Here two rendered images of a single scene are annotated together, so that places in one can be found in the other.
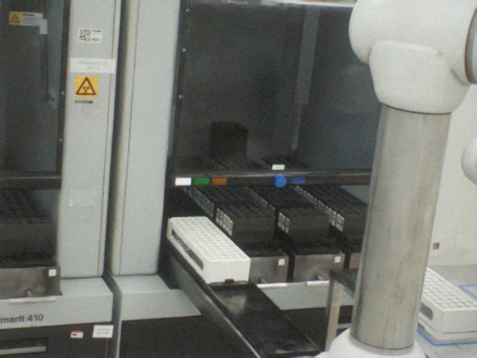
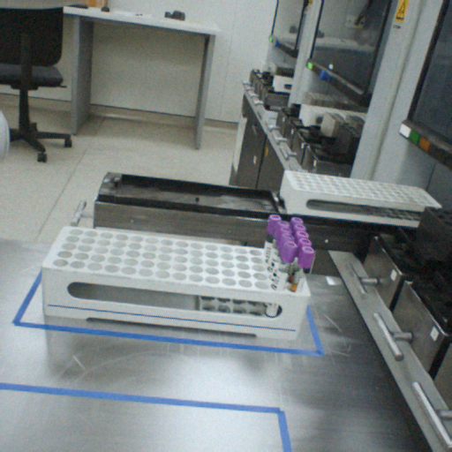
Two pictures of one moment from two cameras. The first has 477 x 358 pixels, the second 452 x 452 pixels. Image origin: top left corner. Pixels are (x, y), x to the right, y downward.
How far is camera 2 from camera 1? 237 cm
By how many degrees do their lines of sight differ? 96
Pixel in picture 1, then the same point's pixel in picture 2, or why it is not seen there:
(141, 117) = (418, 49)
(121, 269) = not seen: hidden behind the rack
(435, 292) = (133, 250)
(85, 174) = (378, 101)
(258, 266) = (380, 261)
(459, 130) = not seen: outside the picture
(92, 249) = (362, 177)
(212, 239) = (357, 189)
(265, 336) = (154, 192)
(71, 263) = not seen: hidden behind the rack
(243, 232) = (425, 231)
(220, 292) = (267, 201)
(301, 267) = (403, 303)
